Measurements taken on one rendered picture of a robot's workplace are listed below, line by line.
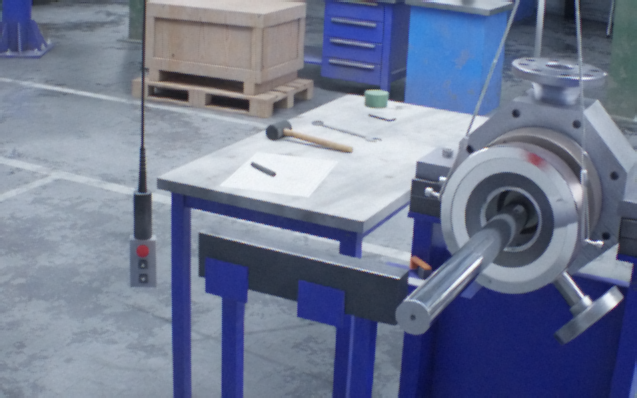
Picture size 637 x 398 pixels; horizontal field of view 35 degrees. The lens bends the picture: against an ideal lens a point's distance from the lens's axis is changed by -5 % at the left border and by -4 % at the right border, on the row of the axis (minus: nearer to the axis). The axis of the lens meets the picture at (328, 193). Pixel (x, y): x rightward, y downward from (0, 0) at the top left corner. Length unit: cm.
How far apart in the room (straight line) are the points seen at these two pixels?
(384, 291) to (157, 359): 158
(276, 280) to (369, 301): 28
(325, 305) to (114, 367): 144
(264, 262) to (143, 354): 138
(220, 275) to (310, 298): 29
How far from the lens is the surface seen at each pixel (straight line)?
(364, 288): 282
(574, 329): 255
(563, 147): 270
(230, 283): 301
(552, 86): 281
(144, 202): 249
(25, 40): 1029
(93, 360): 419
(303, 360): 421
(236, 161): 369
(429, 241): 300
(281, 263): 292
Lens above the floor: 193
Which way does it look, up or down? 18 degrees down
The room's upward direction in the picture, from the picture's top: 3 degrees clockwise
